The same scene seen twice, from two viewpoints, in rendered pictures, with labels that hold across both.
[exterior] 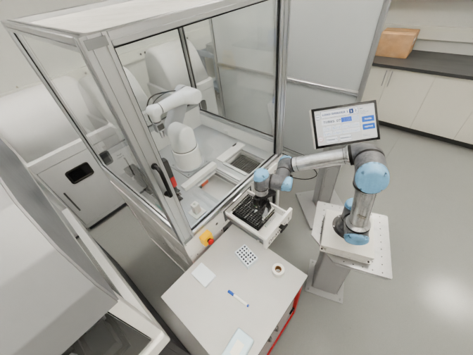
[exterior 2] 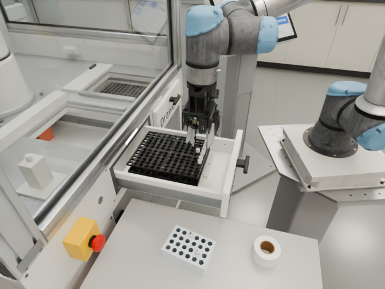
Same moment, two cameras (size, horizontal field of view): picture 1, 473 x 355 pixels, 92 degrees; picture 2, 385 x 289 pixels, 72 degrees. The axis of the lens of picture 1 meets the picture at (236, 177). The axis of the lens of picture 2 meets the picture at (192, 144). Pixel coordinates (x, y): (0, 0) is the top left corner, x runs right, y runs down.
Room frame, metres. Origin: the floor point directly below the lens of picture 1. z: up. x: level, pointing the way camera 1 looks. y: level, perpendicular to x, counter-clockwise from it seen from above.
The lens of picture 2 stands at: (0.33, 0.19, 1.45)
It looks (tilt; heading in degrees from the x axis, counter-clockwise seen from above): 39 degrees down; 329
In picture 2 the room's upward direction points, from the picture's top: straight up
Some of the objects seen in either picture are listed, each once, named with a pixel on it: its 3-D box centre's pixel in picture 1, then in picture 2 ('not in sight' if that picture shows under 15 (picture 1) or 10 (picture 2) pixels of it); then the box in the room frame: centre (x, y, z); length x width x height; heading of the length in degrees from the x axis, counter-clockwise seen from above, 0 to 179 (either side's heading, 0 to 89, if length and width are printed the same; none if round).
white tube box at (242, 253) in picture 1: (246, 256); (189, 249); (0.66, 0.00, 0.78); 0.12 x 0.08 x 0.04; 33
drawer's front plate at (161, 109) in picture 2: (266, 177); (168, 105); (1.22, -0.22, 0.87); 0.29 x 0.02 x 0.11; 134
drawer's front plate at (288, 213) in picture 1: (278, 227); (232, 169); (0.77, -0.22, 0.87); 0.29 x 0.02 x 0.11; 134
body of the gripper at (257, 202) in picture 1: (260, 200); (200, 104); (0.81, -0.12, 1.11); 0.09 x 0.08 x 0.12; 134
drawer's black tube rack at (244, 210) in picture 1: (253, 212); (171, 159); (0.92, -0.08, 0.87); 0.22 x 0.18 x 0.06; 44
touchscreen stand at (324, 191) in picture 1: (331, 175); (242, 108); (1.50, -0.90, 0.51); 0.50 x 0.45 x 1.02; 2
